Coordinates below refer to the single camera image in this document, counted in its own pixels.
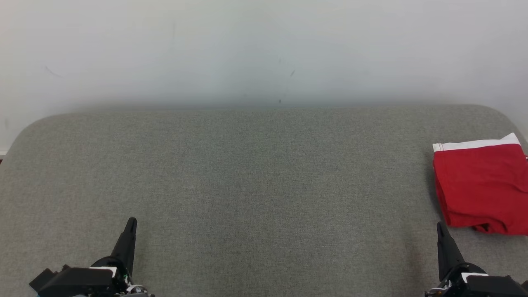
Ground red shorts white stripe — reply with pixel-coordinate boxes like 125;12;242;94
432;133;528;236

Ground grey fabric sofa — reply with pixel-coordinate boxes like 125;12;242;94
0;104;528;297

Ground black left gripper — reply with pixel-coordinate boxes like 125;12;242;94
92;217;154;297

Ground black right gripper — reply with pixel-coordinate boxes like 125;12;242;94
425;222;479;297

